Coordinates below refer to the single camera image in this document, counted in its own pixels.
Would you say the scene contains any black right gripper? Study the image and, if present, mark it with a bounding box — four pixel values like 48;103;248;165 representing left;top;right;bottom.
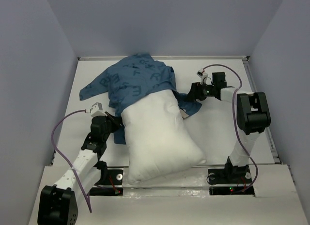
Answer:
183;81;217;102

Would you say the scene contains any white pillow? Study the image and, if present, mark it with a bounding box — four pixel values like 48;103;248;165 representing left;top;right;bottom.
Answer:
121;90;206;185

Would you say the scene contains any blue letter-print pillowcase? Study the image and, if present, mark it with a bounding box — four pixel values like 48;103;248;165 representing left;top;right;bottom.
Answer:
79;52;203;146

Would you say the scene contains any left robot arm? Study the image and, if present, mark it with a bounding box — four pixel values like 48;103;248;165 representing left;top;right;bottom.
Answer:
37;112;123;225

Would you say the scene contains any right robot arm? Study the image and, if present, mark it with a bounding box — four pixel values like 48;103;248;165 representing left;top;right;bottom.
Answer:
186;69;271;185

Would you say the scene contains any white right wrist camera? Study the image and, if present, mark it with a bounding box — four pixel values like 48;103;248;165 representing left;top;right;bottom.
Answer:
197;69;210;85

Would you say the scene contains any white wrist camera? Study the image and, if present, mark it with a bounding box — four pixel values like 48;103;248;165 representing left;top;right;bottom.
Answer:
197;69;210;85
86;102;106;118

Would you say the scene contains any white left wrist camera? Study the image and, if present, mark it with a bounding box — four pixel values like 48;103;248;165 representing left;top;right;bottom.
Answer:
86;102;106;118

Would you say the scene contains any aluminium back table rail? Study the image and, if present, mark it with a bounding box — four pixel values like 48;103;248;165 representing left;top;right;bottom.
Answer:
78;56;249;61

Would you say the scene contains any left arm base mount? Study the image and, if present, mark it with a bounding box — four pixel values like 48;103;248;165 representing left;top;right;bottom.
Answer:
90;168;124;196

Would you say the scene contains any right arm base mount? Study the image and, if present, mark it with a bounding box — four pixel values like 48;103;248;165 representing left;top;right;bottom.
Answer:
206;163;255;196

